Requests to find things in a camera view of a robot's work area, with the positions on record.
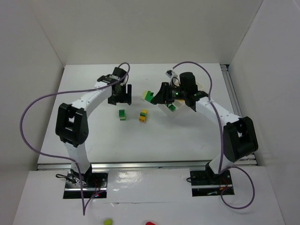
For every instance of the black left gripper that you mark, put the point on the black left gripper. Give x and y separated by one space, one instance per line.
119 97

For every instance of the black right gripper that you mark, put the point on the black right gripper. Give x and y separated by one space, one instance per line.
162 93

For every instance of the green lego brick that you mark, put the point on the green lego brick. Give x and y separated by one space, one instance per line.
171 107

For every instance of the green and cream lego pair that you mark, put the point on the green and cream lego pair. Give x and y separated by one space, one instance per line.
147 95

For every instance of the white divided plastic container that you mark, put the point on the white divided plastic container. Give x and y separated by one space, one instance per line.
180 105

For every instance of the green and cream lego stack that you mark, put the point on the green and cream lego stack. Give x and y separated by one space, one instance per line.
122 114

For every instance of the yellow and green lego stack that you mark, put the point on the yellow and green lego stack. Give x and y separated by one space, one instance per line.
143 115

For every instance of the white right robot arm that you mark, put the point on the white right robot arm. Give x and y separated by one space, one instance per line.
238 137

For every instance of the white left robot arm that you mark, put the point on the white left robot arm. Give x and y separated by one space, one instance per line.
72 119

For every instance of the red object foreground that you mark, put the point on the red object foreground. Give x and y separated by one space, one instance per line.
151 223

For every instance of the lime green block foreground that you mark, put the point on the lime green block foreground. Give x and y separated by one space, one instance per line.
108 222

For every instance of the aluminium rail right side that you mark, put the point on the aluminium rail right side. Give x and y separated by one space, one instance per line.
231 89

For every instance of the aluminium rail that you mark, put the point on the aluminium rail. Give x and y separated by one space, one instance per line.
128 165
231 89

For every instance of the aluminium rail front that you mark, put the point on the aluminium rail front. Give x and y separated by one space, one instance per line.
128 165

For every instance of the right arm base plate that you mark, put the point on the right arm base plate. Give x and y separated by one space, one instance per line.
203 186

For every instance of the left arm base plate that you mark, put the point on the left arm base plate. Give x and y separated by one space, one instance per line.
96 186

